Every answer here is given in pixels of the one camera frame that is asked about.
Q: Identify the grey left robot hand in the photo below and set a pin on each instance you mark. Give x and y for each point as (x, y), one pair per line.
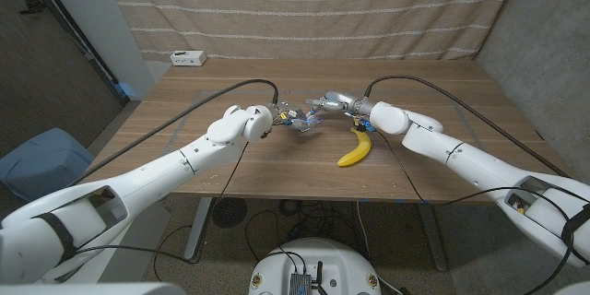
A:
(291, 117)

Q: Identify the yellow toy banana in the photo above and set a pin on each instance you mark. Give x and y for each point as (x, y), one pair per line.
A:
(359, 149)

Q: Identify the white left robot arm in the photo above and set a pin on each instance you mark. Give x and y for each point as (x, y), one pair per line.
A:
(152, 177)

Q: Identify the beige striped backdrop curtain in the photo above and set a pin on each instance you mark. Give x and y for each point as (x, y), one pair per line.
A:
(309, 9)

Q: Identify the grey electronics box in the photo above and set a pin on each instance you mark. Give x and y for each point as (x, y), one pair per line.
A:
(299, 284)

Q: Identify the dollar bill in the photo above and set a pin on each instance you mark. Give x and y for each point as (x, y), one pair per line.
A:
(305, 124)

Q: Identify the white wall panel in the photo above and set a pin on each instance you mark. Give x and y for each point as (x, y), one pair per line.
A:
(101, 27)

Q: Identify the white table leg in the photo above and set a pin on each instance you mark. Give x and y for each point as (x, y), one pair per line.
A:
(198, 228)

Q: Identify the white power strip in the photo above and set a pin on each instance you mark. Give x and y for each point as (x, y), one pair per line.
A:
(188, 58)

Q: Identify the black round floor fan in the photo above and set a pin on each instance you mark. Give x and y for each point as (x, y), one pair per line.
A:
(229, 212)

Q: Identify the blue plastic bin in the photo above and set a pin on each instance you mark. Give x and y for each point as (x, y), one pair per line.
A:
(41, 161)

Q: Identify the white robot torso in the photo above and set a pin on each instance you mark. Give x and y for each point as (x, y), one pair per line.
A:
(341, 267)

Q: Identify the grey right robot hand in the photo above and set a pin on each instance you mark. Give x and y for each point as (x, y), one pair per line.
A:
(341, 102)

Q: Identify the grey table leg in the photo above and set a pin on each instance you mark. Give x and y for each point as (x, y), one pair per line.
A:
(433, 239)

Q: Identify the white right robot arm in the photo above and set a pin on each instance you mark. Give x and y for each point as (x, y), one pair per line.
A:
(475, 161)

